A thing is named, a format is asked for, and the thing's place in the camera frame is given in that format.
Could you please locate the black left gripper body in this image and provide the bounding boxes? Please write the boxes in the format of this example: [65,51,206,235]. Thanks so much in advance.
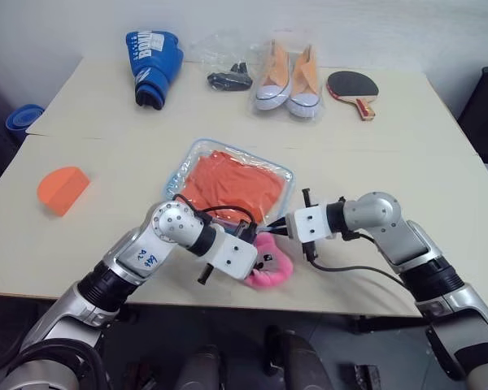
[198,219,258,285]

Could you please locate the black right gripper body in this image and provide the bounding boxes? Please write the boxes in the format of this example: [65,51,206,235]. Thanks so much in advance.
[302,188,319,261]

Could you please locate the orange cloth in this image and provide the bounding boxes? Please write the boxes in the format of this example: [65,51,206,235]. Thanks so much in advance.
[161,137,297,228]
[181,149,286,223]

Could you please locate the pink plush toy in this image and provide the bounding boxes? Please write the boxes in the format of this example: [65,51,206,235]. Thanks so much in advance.
[243,232,294,290]

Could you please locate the dark rounded shape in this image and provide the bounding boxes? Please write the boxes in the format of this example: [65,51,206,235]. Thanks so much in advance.
[264,324,334,390]
[177,344,225,390]

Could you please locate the orange canvas shoe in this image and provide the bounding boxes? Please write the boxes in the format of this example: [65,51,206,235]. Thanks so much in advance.
[254,40,292,111]
[285,45,322,119]

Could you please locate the black table tennis paddle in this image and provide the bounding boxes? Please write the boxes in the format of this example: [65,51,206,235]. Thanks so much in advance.
[325,71,380,122]

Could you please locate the orange sneakers in bag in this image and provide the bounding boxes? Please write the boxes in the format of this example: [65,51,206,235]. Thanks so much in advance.
[246,38,330,125]

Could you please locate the black item in clear bag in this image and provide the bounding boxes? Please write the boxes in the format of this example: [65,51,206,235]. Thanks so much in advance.
[186,34,255,94]

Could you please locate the orange semicircular foam block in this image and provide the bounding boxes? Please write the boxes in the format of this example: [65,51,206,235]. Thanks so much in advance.
[37,165,91,218]

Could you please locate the blue boxing glove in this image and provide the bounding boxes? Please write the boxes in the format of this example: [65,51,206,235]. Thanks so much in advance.
[124,28,185,111]

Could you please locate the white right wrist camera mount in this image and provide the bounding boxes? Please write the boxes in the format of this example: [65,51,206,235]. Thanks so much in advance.
[286,204,337,245]

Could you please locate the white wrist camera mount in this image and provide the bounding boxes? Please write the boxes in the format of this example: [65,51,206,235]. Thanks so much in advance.
[286,204,337,245]
[206,227,259,281]

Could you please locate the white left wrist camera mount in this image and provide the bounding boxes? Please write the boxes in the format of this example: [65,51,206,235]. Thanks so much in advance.
[206,227,259,281]

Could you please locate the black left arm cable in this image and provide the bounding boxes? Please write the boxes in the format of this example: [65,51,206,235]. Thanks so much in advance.
[172,193,256,235]

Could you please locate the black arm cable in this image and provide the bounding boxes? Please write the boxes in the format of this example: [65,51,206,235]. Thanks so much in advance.
[172,193,256,235]
[308,229,407,285]

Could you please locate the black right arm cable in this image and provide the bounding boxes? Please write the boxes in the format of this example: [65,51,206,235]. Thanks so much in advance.
[308,229,407,285]

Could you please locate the black table frame bar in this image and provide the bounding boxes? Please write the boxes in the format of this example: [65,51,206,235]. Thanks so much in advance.
[351,315,432,331]

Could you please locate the black strap item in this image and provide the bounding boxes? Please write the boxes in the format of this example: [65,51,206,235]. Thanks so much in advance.
[206,61,253,93]

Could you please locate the black torso cable bundle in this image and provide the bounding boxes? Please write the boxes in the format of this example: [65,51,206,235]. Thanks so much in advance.
[6,339,107,390]

